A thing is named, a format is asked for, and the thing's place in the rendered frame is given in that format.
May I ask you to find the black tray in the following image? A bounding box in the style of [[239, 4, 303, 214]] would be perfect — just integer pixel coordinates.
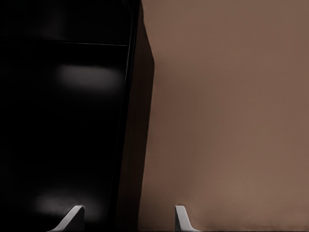
[[0, 0, 141, 232]]

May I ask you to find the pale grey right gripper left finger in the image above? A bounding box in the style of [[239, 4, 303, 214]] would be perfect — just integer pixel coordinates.
[[48, 205, 85, 232]]

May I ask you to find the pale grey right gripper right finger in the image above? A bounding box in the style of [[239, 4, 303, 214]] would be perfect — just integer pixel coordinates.
[[174, 205, 201, 232]]

